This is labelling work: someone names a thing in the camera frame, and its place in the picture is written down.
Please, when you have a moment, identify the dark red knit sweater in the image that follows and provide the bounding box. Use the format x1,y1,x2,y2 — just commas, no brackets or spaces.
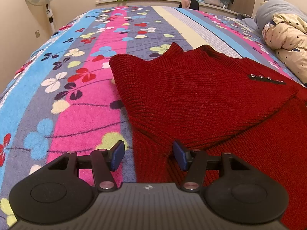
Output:
109,43,306,229

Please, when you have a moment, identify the colourful floral striped bedspread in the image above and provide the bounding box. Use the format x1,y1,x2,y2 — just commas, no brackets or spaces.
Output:
1,6,296,229

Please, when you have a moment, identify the star pattern cream duvet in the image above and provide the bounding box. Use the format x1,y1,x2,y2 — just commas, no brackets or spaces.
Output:
262,14,306,85

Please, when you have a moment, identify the grey pillow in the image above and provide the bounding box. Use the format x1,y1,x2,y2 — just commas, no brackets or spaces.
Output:
254,0,306,31

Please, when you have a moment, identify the pink and black garment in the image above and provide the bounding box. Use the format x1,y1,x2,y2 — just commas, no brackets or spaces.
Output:
179,0,199,10

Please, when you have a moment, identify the wall power socket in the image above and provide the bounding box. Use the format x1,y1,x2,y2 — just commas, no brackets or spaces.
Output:
35,30,40,39

